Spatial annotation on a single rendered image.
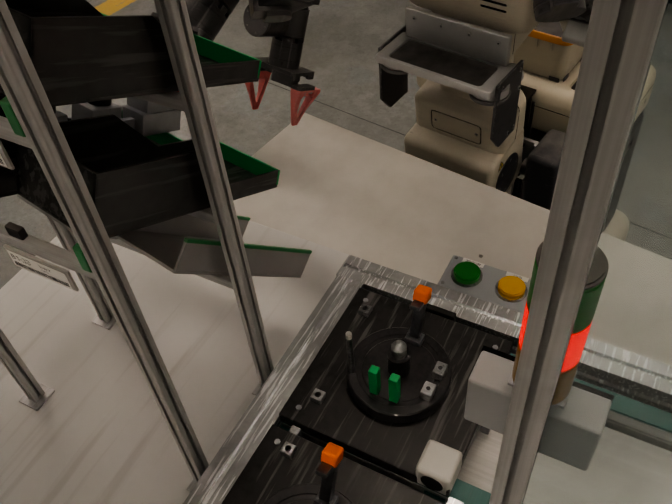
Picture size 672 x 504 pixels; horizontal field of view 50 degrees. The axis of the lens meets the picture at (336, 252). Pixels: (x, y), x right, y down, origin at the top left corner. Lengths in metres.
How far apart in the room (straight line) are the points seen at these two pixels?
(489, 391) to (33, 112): 0.44
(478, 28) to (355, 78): 1.89
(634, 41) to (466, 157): 1.21
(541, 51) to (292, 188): 0.69
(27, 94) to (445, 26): 0.99
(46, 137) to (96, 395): 0.67
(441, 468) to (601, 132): 0.57
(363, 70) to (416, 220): 2.02
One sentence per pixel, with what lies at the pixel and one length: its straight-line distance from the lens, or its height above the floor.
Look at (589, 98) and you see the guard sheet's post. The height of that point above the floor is 1.58.
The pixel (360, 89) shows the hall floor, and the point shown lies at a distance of 3.17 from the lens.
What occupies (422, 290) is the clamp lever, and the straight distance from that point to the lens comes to 0.94.
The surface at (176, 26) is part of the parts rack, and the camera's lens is 0.68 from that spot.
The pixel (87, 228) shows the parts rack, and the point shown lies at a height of 1.38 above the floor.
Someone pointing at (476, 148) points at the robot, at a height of 0.81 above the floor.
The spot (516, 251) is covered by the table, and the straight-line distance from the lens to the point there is 1.29.
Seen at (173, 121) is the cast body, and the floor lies 1.23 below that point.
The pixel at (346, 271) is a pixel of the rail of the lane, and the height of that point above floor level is 0.96.
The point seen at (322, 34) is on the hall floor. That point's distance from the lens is 3.58.
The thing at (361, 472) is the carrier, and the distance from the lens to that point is 0.92.
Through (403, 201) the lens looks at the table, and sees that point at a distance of 1.37.
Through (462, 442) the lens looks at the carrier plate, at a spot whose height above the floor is 0.97.
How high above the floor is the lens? 1.80
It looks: 47 degrees down
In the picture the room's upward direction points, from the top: 6 degrees counter-clockwise
